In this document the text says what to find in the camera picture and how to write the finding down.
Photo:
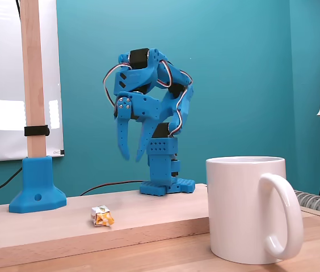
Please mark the yellow white sweet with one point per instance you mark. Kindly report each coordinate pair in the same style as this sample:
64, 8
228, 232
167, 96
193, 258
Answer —
103, 218

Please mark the white ceramic mug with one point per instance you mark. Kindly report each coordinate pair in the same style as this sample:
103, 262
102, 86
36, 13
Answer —
233, 212

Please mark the light wooden base board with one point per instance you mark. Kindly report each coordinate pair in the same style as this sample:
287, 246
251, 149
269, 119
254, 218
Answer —
63, 232

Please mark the blue printed post base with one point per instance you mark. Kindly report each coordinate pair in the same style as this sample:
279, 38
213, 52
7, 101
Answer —
35, 175

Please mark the wooden camera post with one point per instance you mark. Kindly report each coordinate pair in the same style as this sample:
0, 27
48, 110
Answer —
32, 71

